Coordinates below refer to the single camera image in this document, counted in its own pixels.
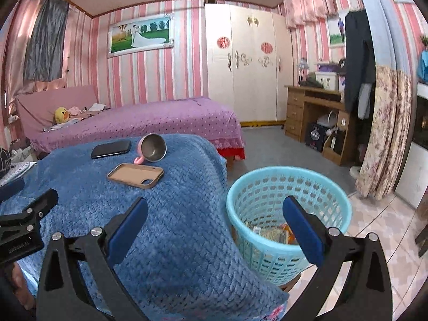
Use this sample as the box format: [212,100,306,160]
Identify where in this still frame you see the black smartphone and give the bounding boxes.
[91,139,131,159]

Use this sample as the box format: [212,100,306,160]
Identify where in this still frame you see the small white fan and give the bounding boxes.
[316,110,337,129]

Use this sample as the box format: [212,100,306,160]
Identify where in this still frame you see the desk lamp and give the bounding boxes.
[297,58,310,86]

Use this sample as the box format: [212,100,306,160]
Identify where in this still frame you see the beige phone case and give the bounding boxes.
[107,163,164,189]

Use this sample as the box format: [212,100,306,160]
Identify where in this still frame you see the pink window curtain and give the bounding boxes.
[3,0,71,114]

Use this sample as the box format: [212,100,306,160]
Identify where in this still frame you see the pink covered headboard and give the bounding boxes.
[15,85,99,141]

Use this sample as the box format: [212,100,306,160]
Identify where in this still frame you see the white wardrobe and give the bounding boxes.
[205,3,295,123]

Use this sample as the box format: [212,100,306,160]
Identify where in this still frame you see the wall poster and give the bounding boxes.
[327,13,346,47]

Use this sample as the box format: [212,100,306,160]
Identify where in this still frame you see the framed wedding picture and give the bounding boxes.
[107,13,174,59]

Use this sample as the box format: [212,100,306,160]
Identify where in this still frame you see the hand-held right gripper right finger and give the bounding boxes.
[281,196,392,321]

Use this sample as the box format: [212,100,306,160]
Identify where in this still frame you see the silver snack wrapper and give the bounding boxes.
[252,224,285,241]

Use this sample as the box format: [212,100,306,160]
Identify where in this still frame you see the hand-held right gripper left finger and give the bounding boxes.
[36,197,149,321]

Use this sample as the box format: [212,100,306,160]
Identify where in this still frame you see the pink valance curtain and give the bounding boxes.
[284,0,338,29]

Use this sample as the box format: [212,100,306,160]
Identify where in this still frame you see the wooden desk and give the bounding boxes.
[285,85,355,166]

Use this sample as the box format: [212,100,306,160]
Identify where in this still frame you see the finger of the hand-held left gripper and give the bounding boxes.
[0,178,25,202]
[0,189,59,233]

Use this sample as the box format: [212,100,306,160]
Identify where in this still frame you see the white dotted cloth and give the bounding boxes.
[0,162,37,188]

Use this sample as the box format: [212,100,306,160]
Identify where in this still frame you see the teal plastic basket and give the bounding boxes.
[226,166,353,286]

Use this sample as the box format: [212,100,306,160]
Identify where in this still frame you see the white cabinet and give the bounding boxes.
[395,83,428,208]

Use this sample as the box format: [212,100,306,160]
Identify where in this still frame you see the black box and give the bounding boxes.
[306,122,326,151]

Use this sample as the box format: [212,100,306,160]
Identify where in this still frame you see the black patterned cushion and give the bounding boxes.
[0,147,12,178]

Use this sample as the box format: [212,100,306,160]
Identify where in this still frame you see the bed with purple bedspread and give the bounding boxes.
[30,97,246,161]

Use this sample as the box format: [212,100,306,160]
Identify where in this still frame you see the brown cardboard box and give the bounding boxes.
[323,130,346,166]

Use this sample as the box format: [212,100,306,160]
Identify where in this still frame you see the dark hanging jacket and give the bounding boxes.
[344,8,377,119]

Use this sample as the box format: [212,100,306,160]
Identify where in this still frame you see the floral bedsheet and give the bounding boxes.
[264,304,289,321]

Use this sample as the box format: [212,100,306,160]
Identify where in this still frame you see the grey curtain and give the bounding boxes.
[23,0,69,82]

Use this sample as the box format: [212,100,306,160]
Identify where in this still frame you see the pink mug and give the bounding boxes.
[134,134,167,164]

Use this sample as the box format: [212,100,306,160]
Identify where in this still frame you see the person's left hand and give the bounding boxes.
[10,264,36,308]

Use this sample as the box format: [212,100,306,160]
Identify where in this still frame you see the floral door curtain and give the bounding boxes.
[355,65,413,199]

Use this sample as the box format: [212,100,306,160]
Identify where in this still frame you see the white storage box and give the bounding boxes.
[316,71,342,91]

